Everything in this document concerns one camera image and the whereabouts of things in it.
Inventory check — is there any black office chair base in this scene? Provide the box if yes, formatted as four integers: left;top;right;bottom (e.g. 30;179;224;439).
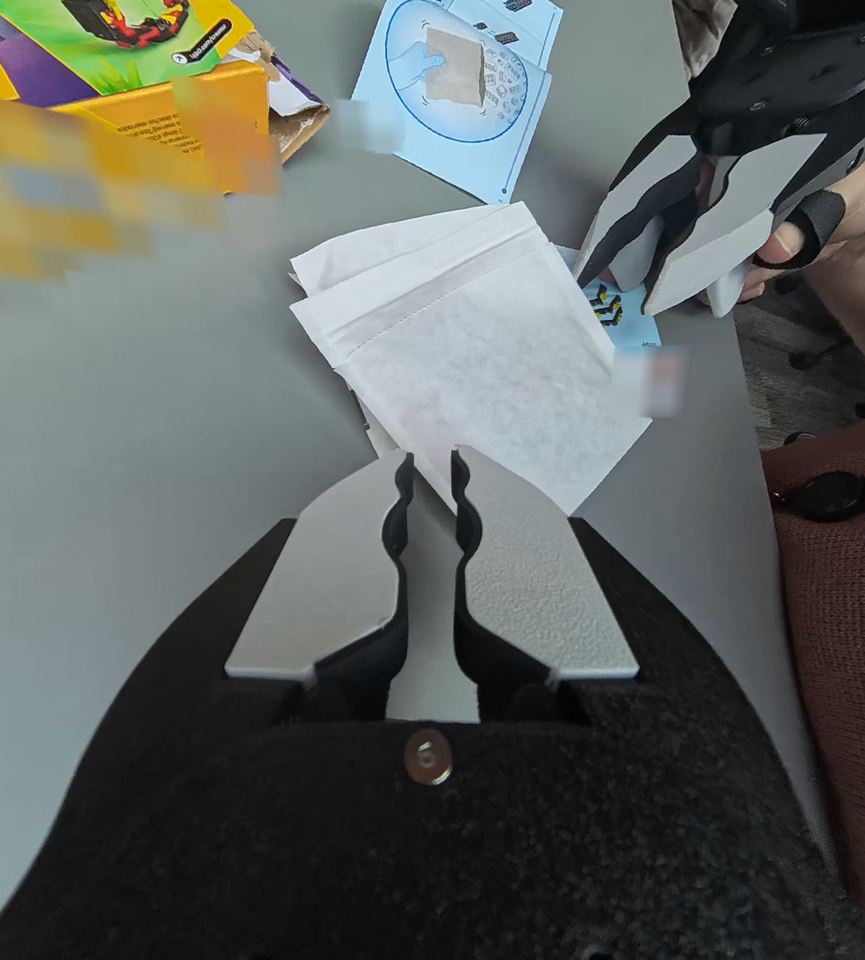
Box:
781;330;865;445

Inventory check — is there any brown fuzzy cloth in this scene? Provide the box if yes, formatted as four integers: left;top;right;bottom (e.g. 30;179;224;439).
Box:
671;0;740;81

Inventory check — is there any red-brown knit sweater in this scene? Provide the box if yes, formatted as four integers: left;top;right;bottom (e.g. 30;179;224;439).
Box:
761;427;865;960

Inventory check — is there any colourful cardboard toy box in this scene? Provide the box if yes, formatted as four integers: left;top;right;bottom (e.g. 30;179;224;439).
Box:
0;0;331;198

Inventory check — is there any white paper bag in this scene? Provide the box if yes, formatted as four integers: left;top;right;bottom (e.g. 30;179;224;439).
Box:
290;283;655;519
287;200;555;303

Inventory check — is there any black badge reel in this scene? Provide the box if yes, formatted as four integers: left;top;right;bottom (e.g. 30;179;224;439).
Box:
772;470;865;525

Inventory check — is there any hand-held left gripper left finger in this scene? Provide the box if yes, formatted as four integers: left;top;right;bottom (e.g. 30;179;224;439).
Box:
224;450;415;710

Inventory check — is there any blue booklet with red logo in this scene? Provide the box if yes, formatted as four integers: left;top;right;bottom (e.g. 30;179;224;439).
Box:
563;247;663;354

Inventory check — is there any blue building instruction booklet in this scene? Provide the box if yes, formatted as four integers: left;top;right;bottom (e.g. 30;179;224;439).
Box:
350;0;566;206

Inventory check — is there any grey desk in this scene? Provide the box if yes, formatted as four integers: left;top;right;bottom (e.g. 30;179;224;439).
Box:
0;0;842;871

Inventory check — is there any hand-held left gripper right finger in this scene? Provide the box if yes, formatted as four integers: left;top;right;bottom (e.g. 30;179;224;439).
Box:
451;446;640;710

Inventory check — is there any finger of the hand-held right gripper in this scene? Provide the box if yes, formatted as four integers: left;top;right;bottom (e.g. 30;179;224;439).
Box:
641;133;830;318
573;105;705;292

